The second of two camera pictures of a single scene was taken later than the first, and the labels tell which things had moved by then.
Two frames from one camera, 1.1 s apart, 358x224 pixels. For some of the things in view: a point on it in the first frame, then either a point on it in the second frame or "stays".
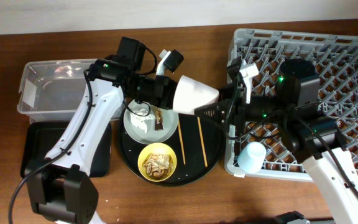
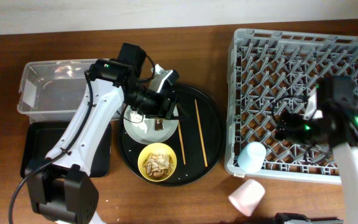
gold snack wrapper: [159, 119] stays
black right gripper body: [263, 107] → [296, 130]
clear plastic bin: [53, 90] stays
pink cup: [190, 94] → [247, 196]
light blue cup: [252, 158] stays
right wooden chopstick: [203, 143] stays
